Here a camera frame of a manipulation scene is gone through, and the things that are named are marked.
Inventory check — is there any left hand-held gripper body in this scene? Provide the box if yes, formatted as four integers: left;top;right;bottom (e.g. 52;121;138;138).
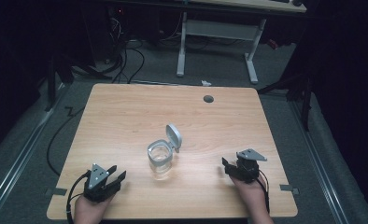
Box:
83;162;122;203

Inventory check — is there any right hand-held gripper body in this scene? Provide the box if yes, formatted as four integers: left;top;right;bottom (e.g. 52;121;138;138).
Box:
234;148;269;185

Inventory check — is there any glass jar with grey lid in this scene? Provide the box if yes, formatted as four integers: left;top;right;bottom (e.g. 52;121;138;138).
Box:
147;123;184;182

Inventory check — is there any person's left hand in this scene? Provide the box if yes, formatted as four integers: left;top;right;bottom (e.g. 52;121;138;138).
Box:
74;193;114;224

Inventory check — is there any person's right hand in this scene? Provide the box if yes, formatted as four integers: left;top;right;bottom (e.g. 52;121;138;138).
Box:
229;175;276;224

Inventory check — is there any grey tape piece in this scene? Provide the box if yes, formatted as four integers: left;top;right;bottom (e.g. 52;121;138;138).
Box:
279;184;300;196
45;187;68;197

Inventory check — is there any black stand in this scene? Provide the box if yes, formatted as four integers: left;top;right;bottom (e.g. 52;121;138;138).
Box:
43;50;113;112
257;69;315;133

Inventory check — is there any small red object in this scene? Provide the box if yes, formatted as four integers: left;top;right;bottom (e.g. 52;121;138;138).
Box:
266;38;280;51

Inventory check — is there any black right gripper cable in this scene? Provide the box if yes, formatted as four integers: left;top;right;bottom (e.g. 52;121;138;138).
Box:
256;169;271;215

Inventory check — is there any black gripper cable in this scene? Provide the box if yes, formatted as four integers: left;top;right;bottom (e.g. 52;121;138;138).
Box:
65;170;92;224
256;169;271;215

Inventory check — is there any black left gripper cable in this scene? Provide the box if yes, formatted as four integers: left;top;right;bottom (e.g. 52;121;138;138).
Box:
65;170;92;224

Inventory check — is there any black floor cable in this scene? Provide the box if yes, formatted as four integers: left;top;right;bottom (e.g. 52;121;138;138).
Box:
46;105;87;177

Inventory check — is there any metal floor rail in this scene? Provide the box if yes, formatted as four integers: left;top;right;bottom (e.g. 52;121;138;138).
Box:
289;98;351;224
0;83;68;220

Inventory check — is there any bundle of black cables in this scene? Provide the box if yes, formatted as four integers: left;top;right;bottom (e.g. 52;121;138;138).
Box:
106;17;147;85

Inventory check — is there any white desk with metal frame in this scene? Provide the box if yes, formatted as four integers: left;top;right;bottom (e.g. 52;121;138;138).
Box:
110;0;308;85

